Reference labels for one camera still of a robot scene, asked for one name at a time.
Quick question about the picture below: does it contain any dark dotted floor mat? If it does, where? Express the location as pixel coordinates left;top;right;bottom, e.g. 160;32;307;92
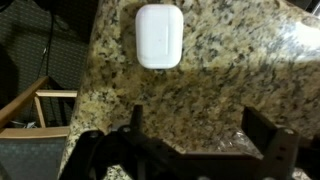
0;0;99;128

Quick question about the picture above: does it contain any thin black floor cable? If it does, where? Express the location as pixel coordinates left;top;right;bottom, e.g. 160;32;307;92
35;13;57;78

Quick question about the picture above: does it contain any white earbuds case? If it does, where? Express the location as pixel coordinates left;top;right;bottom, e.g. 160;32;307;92
134;3;184;70

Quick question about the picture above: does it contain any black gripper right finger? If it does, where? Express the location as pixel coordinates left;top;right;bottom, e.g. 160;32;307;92
241;105;320;180

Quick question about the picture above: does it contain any wooden chair grey cushion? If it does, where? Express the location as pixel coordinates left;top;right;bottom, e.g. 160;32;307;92
0;75;78;180

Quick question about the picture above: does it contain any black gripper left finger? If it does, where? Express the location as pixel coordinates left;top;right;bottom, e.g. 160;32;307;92
59;104;183;180

